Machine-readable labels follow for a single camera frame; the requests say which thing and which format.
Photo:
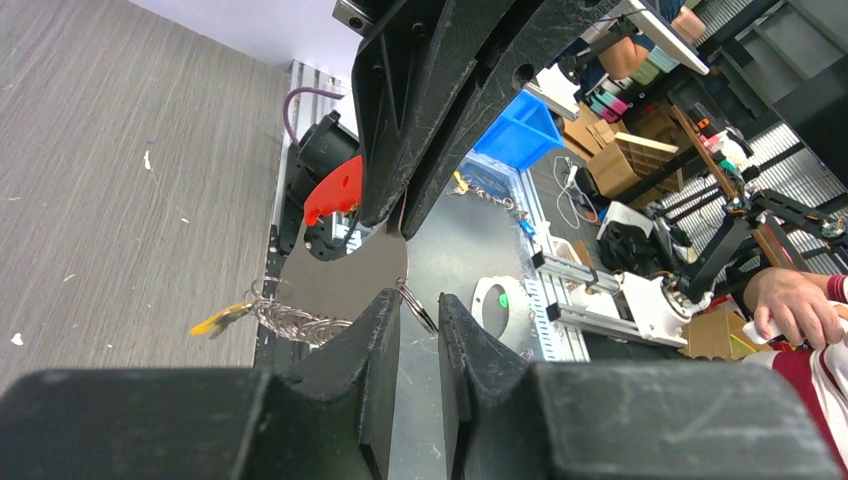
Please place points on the person's hand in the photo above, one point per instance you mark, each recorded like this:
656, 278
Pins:
799, 305

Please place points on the silver split keyring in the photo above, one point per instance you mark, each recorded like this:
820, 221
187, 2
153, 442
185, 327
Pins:
416, 308

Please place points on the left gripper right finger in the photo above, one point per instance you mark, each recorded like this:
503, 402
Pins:
508, 418

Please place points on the keychain with yellow tag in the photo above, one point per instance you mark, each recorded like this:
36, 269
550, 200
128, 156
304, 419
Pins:
463, 186

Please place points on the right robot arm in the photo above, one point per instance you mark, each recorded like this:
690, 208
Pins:
323, 148

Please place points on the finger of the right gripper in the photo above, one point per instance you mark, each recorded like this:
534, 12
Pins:
387, 74
481, 58

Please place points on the key with yellow tag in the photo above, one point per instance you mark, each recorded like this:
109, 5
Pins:
216, 324

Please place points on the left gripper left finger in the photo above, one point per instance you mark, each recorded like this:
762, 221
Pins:
329, 416

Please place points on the blue plastic bin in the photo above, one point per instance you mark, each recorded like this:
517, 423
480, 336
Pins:
522, 134

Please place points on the white keyring holder disc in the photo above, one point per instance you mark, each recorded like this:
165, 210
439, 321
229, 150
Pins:
501, 306

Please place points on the cardboard box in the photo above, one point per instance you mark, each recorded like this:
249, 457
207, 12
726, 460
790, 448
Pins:
625, 161

